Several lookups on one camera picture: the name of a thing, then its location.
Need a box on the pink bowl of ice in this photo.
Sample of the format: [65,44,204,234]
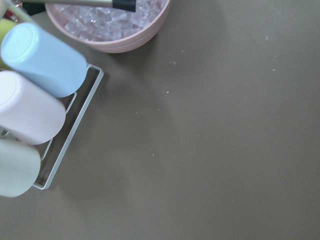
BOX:
[45,0,171,54]

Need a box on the pink plastic cup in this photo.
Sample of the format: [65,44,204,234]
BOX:
[0,70,66,145]

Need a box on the light blue plastic cup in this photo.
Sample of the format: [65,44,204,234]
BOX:
[0,22,87,98]

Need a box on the pale mint white cup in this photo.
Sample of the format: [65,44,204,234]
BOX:
[0,139,41,198]

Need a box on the yellow green cup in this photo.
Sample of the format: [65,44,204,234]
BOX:
[0,19,16,71]

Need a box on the white wire cup rack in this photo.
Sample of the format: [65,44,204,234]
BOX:
[32,63,105,190]

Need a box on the metal scoop black handle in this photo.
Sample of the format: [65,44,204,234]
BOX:
[22,0,136,12]

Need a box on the wooden rack handle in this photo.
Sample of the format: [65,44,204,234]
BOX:
[0,0,36,24]

